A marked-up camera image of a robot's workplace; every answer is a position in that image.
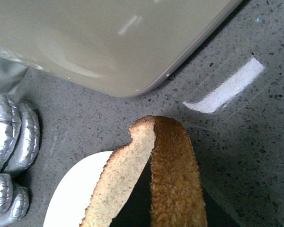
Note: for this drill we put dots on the beige toaster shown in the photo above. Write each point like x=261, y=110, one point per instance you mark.
x=121, y=48

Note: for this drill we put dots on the white round plate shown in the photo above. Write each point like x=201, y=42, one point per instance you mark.
x=72, y=195

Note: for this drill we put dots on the upper silver quilted oven mitt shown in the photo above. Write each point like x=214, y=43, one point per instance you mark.
x=10, y=126

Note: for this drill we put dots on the silver quilted oven mitt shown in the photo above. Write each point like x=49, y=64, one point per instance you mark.
x=10, y=126
x=14, y=198

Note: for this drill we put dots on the lower silver quilted oven mitt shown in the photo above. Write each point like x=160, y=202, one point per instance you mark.
x=14, y=198

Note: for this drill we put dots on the brown bread slice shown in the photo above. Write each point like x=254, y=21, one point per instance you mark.
x=176, y=193

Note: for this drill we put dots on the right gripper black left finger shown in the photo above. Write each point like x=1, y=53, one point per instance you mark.
x=136, y=211

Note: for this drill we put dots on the grey curtain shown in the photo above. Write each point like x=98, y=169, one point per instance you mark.
x=11, y=74

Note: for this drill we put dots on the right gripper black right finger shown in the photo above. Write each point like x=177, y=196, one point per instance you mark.
x=216, y=216

